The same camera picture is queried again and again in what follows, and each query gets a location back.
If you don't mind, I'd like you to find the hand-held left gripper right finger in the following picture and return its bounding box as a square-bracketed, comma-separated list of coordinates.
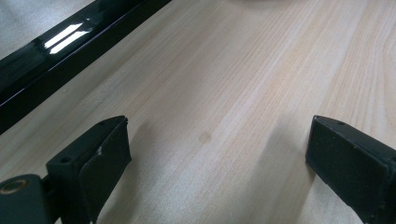
[305, 115, 396, 224]

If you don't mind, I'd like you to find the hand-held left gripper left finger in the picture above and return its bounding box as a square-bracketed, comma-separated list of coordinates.
[46, 115, 133, 224]

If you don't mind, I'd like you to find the red and black shoe rack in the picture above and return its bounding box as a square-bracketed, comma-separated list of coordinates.
[0, 0, 173, 135]

